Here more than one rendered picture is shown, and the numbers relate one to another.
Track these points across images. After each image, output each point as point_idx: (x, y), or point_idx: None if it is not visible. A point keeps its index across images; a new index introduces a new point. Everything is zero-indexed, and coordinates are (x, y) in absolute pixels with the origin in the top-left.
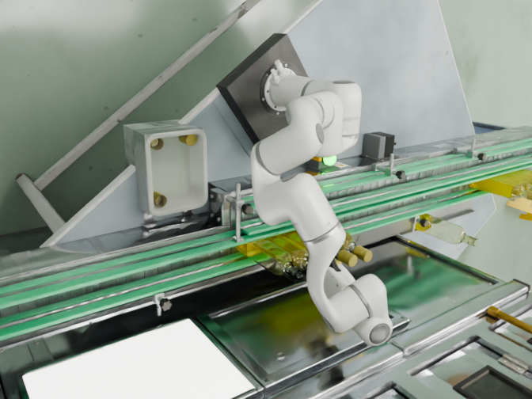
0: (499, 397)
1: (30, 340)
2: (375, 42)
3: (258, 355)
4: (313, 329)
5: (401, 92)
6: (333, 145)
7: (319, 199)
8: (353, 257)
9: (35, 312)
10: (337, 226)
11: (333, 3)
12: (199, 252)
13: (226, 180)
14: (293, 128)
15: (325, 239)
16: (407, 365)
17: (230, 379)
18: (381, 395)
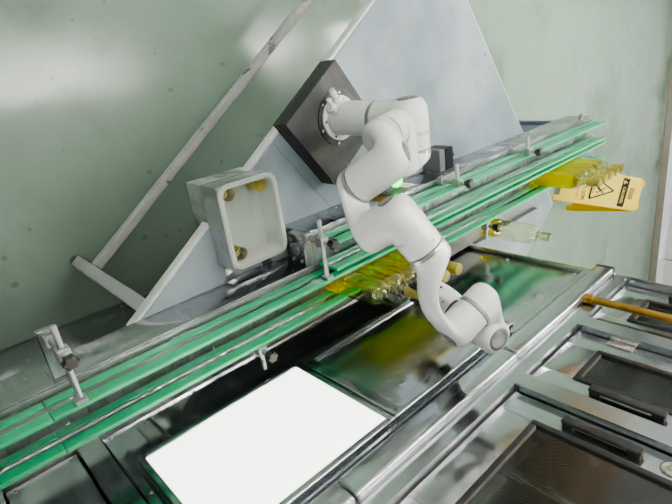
0: (619, 378)
1: (138, 422)
2: (417, 55)
3: (378, 387)
4: (423, 351)
5: (449, 101)
6: (412, 162)
7: (420, 216)
8: (446, 272)
9: (142, 391)
10: (442, 240)
11: (372, 21)
12: (294, 297)
13: (300, 221)
14: (379, 150)
15: (434, 256)
16: (523, 366)
17: (359, 416)
18: (507, 400)
